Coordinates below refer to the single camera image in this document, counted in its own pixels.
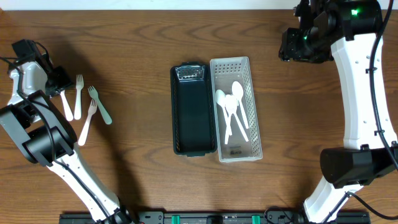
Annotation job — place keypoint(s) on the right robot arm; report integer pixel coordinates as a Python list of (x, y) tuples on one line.
[(348, 33)]

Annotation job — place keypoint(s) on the white fork thin handle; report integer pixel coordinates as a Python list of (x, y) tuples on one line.
[(84, 133)]

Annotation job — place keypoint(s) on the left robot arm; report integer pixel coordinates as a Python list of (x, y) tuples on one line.
[(44, 136)]

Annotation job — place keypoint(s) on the clear white plastic basket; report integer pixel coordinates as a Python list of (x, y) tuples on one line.
[(224, 71)]

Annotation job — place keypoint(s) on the white fork straight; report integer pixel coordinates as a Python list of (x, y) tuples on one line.
[(79, 86)]

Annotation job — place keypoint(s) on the white plastic spoon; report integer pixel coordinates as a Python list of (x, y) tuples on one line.
[(231, 107), (238, 92), (228, 130), (220, 97)]

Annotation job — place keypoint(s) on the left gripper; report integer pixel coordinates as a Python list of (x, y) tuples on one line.
[(59, 82)]

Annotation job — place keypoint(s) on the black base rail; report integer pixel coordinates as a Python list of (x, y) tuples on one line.
[(270, 216)]

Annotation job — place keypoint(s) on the dark green plastic basket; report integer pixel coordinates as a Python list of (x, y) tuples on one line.
[(193, 115)]

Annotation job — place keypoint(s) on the white fork thick handle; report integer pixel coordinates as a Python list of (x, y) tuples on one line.
[(94, 94)]

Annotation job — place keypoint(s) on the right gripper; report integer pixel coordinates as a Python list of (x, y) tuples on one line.
[(293, 49)]

